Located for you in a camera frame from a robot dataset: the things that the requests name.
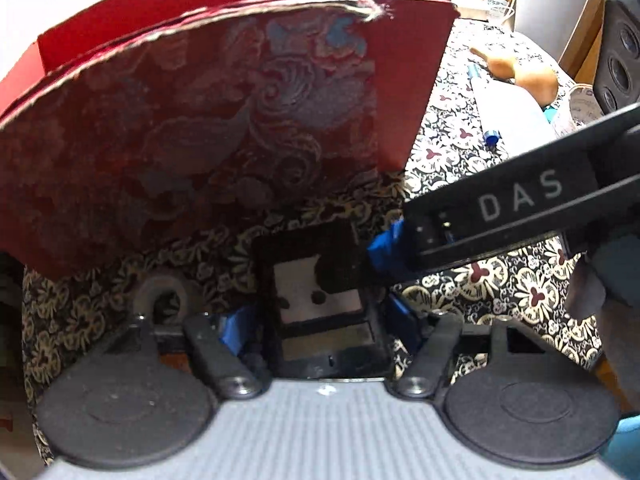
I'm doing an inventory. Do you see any black digital device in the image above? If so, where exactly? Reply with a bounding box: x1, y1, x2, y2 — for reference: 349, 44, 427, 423
250, 220, 394, 380

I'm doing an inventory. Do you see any gloved right hand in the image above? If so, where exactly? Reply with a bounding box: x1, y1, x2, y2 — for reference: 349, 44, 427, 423
565, 234, 639, 408

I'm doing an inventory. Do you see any orange gourd toy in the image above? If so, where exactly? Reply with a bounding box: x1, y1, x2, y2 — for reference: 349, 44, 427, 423
470, 48, 559, 107

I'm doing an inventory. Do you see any red cardboard box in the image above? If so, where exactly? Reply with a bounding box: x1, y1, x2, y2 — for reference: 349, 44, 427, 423
1, 0, 459, 280

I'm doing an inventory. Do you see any grey metal washer ring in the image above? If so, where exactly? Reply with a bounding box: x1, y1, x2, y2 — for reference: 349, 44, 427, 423
133, 275, 190, 326

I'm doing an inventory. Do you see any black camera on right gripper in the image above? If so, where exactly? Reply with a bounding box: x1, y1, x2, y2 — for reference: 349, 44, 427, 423
592, 0, 640, 114

